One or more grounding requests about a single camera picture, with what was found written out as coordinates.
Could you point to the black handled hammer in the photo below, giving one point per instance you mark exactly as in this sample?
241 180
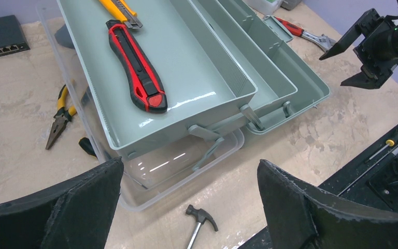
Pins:
201 217

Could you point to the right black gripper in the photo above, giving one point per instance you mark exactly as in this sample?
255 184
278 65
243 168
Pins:
378 53

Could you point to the small black flat box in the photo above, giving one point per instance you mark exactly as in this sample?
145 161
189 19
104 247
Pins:
63 37

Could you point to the yellow black tool on base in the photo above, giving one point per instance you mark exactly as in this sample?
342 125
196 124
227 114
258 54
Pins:
394 137

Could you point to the red black utility knife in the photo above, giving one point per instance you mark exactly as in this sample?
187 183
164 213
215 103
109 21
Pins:
146 89

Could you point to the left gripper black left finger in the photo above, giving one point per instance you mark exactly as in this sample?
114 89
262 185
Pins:
76 213

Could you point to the black network switch box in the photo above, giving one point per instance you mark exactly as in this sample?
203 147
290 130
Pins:
12 37

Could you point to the yellow handled pliers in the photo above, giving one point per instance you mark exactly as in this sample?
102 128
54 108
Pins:
120 10

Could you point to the black handled screwdriver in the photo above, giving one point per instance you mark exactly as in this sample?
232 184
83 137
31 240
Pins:
87 147

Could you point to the yellow black needle pliers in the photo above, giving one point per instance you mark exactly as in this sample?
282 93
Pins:
62 117

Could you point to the red adjustable wrench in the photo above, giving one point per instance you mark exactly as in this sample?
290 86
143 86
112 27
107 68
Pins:
323 42

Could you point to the green white screw box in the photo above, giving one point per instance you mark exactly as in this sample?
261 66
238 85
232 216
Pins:
265 7

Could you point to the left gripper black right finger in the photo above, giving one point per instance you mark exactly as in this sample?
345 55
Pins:
301 215

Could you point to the grey plastic case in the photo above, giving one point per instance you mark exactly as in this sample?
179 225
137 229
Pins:
290 4

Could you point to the translucent green tool box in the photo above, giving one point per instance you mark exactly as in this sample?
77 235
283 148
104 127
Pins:
222 67

